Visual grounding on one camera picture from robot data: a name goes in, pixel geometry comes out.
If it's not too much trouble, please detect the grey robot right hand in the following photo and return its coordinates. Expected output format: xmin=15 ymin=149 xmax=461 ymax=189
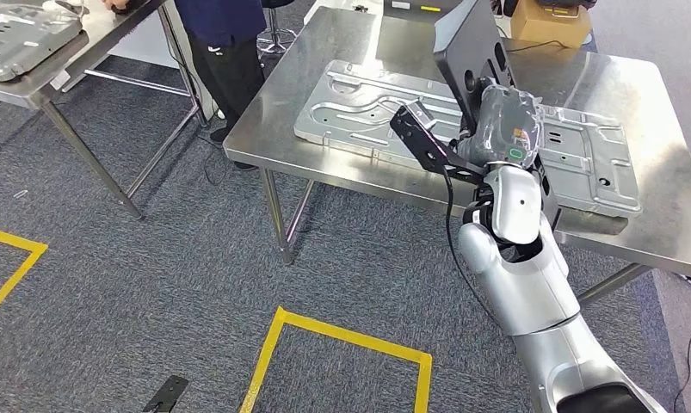
xmin=455 ymin=83 xmax=545 ymax=171

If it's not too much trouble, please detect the black plastic slotted panel part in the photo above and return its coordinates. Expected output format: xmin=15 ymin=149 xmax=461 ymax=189
xmin=432 ymin=0 xmax=564 ymax=230

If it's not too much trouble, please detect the stainless steel workbench table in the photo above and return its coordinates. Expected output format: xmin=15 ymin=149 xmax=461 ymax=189
xmin=0 ymin=0 xmax=210 ymax=222
xmin=223 ymin=5 xmax=691 ymax=310

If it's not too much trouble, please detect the brown cardboard box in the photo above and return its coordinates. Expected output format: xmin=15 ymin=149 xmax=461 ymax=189
xmin=509 ymin=0 xmax=594 ymax=50

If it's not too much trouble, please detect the stamped sheet metal panel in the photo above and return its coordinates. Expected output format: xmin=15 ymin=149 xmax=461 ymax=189
xmin=293 ymin=59 xmax=643 ymax=219
xmin=0 ymin=2 xmax=84 ymax=83

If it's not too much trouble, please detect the chrome base stool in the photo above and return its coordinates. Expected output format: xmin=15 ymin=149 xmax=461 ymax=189
xmin=256 ymin=0 xmax=299 ymax=57

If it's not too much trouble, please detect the person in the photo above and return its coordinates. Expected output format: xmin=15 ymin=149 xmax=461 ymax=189
xmin=102 ymin=0 xmax=268 ymax=173

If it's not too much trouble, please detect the black flat plate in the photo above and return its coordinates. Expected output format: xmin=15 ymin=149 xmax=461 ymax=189
xmin=142 ymin=374 xmax=191 ymax=413

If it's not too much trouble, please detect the black camera bracket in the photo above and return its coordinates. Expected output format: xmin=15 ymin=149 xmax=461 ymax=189
xmin=388 ymin=104 xmax=490 ymax=185

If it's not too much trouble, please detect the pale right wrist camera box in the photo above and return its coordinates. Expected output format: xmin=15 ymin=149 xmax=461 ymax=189
xmin=405 ymin=100 xmax=438 ymax=130

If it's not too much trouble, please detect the thin black cable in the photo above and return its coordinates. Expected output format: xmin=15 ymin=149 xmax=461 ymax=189
xmin=503 ymin=38 xmax=569 ymax=56

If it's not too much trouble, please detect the black camera cable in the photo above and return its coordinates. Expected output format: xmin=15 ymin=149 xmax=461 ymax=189
xmin=440 ymin=167 xmax=495 ymax=321

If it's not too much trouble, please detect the black power cable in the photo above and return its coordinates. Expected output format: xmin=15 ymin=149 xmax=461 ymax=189
xmin=670 ymin=320 xmax=691 ymax=413

